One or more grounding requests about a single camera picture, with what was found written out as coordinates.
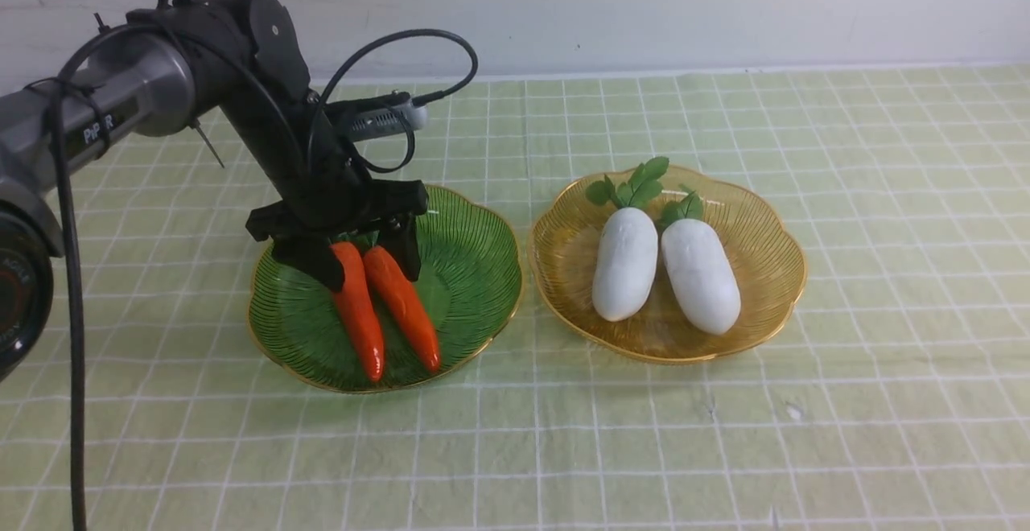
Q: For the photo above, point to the amber plastic plate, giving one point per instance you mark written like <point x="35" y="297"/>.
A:
<point x="769" y="266"/>

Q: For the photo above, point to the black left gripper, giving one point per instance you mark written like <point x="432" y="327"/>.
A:
<point x="335" y="194"/>

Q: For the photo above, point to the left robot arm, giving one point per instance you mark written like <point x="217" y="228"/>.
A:
<point x="156" y="75"/>

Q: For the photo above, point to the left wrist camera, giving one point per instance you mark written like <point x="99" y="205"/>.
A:
<point x="376" y="117"/>

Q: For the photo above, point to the orange toy carrot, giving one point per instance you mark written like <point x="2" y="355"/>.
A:
<point x="357" y="313"/>
<point x="401" y="298"/>

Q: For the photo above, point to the white toy radish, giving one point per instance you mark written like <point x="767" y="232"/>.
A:
<point x="697" y="266"/>
<point x="626" y="261"/>

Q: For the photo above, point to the green plastic plate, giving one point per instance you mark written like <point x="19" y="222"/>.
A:
<point x="470" y="287"/>

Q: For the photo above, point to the green checkered tablecloth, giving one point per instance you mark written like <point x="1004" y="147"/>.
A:
<point x="896" y="397"/>

